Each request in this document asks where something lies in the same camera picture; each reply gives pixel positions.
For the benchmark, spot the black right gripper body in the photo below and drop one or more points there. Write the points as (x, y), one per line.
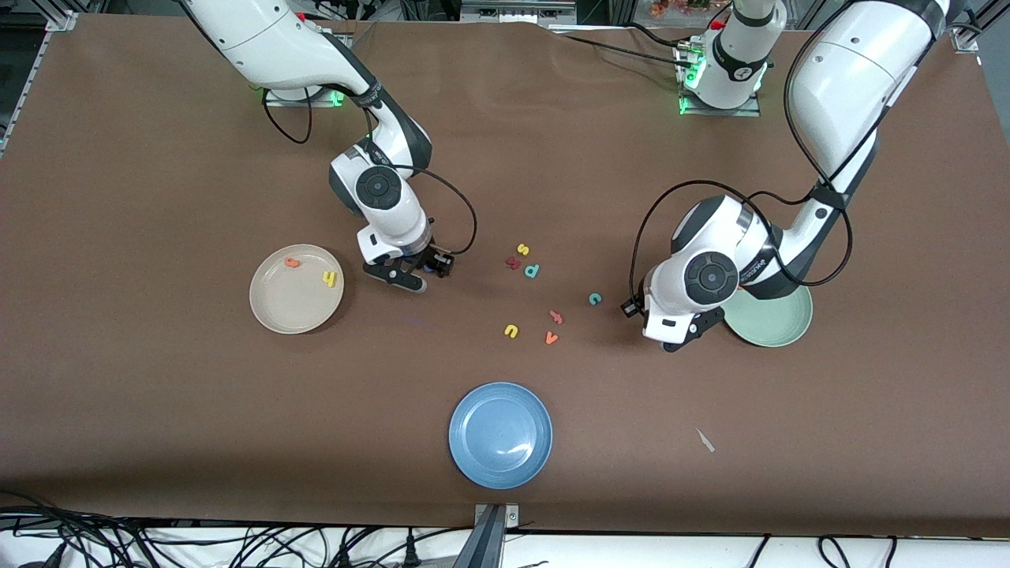
(433, 259)

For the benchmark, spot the yellow foam letter h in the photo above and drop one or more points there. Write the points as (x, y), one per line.
(329, 278)

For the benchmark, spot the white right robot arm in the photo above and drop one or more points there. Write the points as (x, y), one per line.
(268, 39)

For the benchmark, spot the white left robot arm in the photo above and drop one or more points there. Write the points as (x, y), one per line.
(852, 79)

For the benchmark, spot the green round plate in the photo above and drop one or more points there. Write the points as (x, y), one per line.
(777, 323)

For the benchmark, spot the white paper scrap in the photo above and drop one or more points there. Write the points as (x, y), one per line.
(705, 440)

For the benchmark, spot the beige round plate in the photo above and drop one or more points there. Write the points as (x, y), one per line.
(296, 304)

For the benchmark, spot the blue round plate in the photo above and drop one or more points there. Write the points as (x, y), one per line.
(500, 435)

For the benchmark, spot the black power plug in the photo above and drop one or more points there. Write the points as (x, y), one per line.
(409, 551)
(345, 556)

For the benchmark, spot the orange flower decoration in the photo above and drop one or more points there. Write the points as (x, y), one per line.
(678, 6)

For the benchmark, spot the brown paper table cover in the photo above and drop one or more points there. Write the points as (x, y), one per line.
(158, 394)

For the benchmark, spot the aluminium corner extrusion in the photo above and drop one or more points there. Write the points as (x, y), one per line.
(966, 39)

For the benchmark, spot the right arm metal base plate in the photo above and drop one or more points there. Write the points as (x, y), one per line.
(316, 101)

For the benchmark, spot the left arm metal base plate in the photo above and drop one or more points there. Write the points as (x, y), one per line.
(722, 113)

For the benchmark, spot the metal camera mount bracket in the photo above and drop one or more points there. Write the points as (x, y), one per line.
(511, 517)

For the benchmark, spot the grey metal frame piece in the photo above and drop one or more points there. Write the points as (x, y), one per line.
(517, 12)

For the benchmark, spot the dark camera mount pole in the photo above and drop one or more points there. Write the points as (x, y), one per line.
(483, 544)

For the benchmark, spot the aluminium frame rail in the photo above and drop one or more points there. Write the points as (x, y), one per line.
(63, 20)

